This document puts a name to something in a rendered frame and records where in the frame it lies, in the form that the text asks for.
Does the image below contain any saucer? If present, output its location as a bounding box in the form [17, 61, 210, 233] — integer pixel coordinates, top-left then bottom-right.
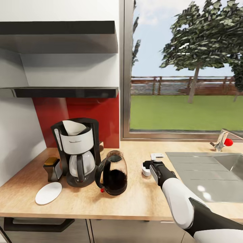
[35, 182, 62, 204]

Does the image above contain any paper coffee filter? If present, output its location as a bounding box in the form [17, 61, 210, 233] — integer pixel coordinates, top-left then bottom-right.
[63, 120, 87, 136]

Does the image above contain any bottle of coffee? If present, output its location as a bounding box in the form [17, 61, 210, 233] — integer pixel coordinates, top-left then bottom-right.
[43, 157, 63, 183]

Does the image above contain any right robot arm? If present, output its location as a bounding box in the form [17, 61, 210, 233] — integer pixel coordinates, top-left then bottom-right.
[143, 153, 243, 243]

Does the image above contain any coffee cup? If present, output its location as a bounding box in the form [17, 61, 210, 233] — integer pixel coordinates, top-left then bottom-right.
[142, 165, 151, 176]

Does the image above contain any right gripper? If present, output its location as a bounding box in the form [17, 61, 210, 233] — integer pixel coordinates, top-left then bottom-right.
[143, 160, 153, 169]

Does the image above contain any electric kettle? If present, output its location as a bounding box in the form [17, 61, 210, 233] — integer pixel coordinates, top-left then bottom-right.
[95, 150, 128, 195]

